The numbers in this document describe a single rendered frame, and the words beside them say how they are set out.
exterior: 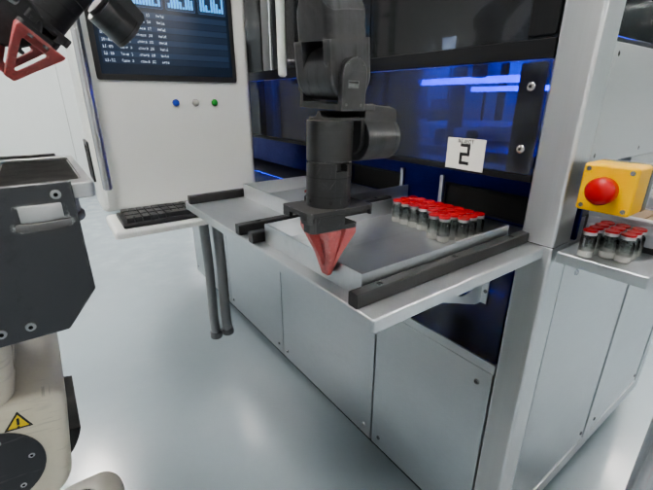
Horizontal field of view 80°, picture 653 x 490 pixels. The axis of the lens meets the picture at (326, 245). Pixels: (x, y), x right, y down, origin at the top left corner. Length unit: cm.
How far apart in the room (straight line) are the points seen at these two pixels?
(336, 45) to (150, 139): 94
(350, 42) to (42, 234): 37
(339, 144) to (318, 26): 12
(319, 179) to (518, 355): 56
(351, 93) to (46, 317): 40
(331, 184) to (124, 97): 92
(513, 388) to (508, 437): 12
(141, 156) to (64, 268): 86
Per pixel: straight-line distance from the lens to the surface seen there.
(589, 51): 73
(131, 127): 131
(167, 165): 134
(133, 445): 165
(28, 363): 65
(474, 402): 99
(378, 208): 85
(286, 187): 110
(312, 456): 148
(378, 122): 52
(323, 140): 47
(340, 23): 46
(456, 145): 83
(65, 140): 586
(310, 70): 48
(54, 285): 50
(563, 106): 74
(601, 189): 68
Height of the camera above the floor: 112
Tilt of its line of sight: 21 degrees down
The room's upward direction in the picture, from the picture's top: straight up
